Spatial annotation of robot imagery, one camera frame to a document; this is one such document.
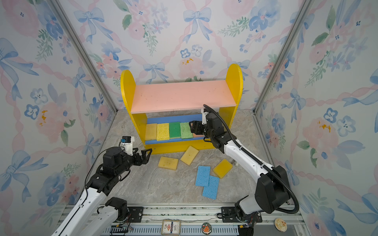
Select blue sponge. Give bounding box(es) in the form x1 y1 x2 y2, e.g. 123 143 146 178
202 176 220 200
195 166 211 187

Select round dark badge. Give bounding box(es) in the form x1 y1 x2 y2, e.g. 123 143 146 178
201 222 212 235

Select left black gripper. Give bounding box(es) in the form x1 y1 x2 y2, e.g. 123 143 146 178
115 147 152 177

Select round beige disc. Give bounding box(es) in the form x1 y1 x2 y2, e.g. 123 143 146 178
274 218 287 233

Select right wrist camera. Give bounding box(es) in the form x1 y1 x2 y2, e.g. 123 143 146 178
201 108 209 125

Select light green sponge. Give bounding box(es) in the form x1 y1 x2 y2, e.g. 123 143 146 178
180 123 193 139

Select dark green sponge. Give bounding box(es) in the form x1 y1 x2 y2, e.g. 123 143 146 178
169 122 181 139

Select orange pink sponge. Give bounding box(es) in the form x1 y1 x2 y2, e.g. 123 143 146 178
193 133 205 138

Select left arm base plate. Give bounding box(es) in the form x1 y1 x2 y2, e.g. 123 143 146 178
115 206 144 223

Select square printed card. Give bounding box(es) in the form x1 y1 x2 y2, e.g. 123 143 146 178
161 219 181 236

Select yellow shelf pink blue boards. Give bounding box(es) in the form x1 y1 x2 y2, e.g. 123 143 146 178
121 64 243 154

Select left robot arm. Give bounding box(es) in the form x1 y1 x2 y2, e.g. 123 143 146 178
52 147 153 236

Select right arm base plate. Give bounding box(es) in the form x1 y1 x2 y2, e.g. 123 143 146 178
217 206 262 224

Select bright yellow sponge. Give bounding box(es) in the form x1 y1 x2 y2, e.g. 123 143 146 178
156 123 170 141

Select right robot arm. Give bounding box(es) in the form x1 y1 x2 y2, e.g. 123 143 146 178
189 111 299 222

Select aluminium rail base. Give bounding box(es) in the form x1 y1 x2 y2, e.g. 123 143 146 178
54 199 311 236

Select black corrugated cable right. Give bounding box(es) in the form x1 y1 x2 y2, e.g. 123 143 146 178
203 104 300 214

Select pale yellow sponge orange back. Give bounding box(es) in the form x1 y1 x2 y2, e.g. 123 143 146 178
180 146 199 166

